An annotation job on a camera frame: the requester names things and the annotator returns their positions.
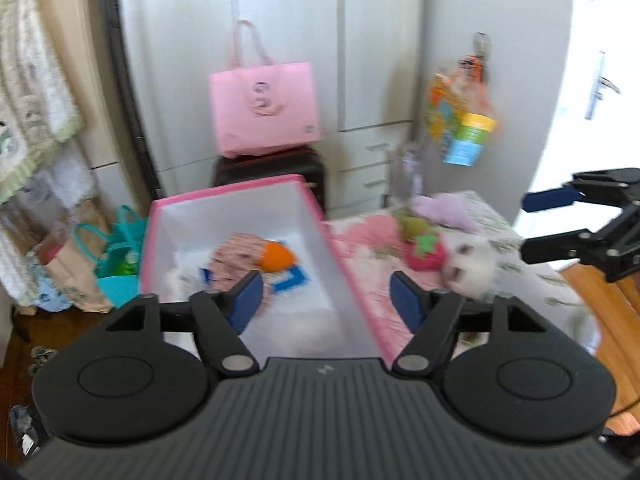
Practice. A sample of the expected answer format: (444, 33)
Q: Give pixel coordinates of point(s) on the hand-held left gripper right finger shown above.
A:
(407, 300)

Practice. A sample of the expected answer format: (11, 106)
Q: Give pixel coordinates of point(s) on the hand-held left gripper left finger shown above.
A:
(247, 300)

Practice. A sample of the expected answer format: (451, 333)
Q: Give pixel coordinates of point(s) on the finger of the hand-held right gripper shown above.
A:
(555, 247)
(550, 199)

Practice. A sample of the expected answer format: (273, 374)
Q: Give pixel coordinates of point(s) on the floral fabric plush toy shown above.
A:
(235, 255)

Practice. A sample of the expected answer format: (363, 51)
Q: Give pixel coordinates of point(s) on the strawberry plush toy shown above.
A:
(425, 254)

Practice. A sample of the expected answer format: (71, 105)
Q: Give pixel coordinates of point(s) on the blue and white packet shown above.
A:
(295, 279)

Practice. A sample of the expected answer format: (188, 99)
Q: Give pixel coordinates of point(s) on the orange plush toy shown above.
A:
(277, 256)

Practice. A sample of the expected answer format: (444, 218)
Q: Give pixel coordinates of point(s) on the pink cardboard box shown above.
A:
(345, 280)

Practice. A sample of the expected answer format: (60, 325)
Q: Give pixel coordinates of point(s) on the panda plush toy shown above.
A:
(470, 267)

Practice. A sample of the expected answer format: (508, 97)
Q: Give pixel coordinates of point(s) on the green plush toy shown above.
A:
(415, 225)

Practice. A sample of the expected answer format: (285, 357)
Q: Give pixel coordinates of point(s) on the purple plush toy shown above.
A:
(445, 210)

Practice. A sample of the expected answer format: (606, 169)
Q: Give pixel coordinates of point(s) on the floral tablecloth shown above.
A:
(505, 260)

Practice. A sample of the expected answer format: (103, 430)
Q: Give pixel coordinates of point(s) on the colourful gift bag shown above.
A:
(462, 130)

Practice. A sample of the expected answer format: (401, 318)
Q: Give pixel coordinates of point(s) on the clear plastic bag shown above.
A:
(407, 177)

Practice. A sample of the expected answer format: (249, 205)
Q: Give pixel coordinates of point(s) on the black suitcase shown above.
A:
(270, 170)

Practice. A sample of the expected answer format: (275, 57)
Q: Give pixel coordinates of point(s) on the teal handbag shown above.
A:
(120, 265)

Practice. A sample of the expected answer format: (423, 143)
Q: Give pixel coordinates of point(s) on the brown paper bag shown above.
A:
(75, 280)

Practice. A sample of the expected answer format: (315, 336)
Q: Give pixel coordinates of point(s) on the pink tote bag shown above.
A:
(265, 110)

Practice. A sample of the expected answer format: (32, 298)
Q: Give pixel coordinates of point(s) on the blue printed bag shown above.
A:
(50, 295)

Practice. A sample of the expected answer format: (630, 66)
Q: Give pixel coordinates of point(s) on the pair of shoes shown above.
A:
(42, 357)

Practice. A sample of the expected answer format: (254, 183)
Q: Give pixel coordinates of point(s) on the white fleece pants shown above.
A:
(60, 180)

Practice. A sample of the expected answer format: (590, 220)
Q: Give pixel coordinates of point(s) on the grey wardrobe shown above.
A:
(310, 35)

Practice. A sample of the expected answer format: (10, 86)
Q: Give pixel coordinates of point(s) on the beige wooden wardrobe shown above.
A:
(85, 60)

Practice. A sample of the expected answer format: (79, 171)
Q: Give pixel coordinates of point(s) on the white green fleece jacket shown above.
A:
(30, 100)

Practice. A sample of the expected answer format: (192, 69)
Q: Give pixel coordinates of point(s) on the black metal frame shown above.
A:
(125, 85)

